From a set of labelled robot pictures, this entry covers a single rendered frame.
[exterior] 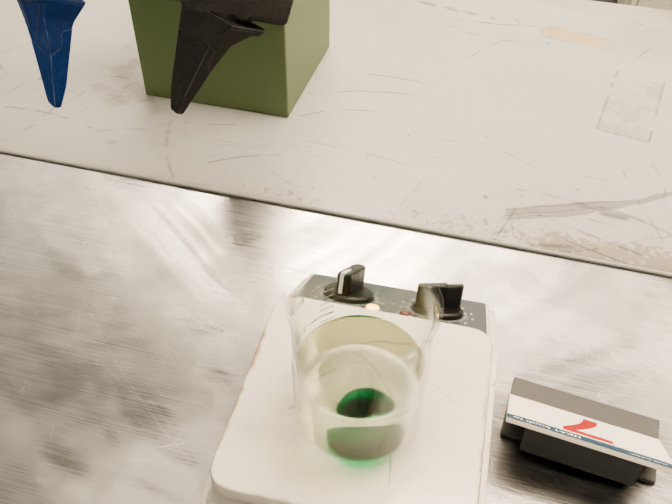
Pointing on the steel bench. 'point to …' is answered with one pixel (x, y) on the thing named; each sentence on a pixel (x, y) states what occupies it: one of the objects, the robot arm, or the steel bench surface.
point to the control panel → (472, 316)
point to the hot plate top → (279, 346)
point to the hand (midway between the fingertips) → (129, 56)
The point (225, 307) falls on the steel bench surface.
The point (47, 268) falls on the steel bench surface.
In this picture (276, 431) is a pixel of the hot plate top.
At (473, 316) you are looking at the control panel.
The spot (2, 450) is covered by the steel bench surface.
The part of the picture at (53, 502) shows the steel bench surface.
